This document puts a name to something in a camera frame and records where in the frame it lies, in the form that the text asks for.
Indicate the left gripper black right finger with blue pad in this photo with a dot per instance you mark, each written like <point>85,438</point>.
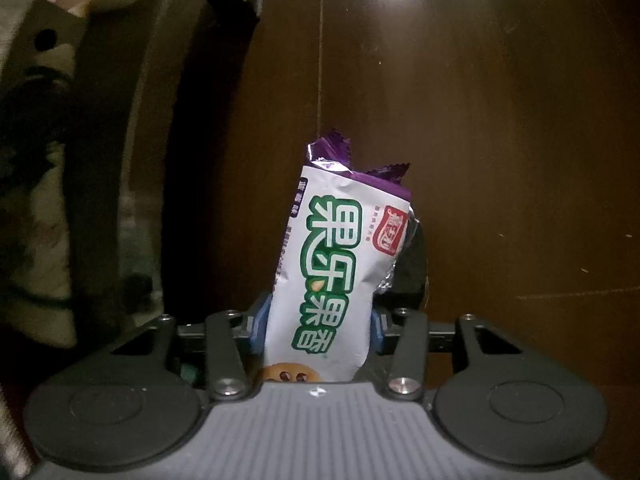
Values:
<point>400,343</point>

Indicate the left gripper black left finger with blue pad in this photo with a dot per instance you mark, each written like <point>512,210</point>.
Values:
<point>222,356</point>

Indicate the white purple snack wrapper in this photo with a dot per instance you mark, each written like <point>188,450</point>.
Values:
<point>344,235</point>

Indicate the dark green trash bin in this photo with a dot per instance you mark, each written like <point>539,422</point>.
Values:
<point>155,83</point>

